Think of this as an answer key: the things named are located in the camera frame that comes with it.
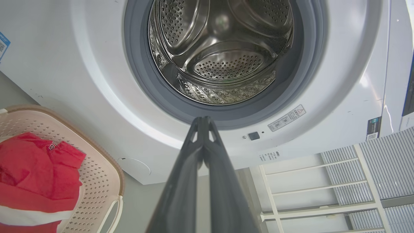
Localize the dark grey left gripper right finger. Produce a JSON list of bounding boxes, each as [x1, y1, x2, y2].
[[204, 116, 259, 233]]

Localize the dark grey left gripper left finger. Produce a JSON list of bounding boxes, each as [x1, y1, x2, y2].
[[146, 116, 205, 233]]

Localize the red garment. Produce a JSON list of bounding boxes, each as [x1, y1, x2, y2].
[[0, 132, 87, 233]]

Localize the white garment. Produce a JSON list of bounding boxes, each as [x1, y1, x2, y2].
[[0, 205, 75, 227]]

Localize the cream perforated laundry basket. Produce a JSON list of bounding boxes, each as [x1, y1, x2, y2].
[[0, 105, 125, 233]]

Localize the white front-load washing machine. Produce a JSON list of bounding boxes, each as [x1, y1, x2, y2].
[[0, 0, 393, 185]]

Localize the small printed text label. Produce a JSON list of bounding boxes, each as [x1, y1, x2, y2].
[[258, 150, 280, 163]]

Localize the grey warning sticker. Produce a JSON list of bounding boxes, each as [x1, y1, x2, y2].
[[267, 104, 306, 132]]

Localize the grey rubber door gasket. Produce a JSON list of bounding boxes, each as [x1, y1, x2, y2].
[[124, 0, 328, 130]]

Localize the stainless steel washer drum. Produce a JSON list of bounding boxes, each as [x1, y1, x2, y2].
[[148, 0, 294, 106]]

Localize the dark energy label sticker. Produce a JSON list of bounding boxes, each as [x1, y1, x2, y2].
[[366, 116, 382, 141]]

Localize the white rack grey ribbed panels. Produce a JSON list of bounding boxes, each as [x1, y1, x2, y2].
[[249, 126, 414, 233]]

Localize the white box dark print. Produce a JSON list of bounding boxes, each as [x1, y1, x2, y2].
[[398, 49, 414, 131]]

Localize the blue QR sticker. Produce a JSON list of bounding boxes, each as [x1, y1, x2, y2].
[[0, 32, 11, 62]]

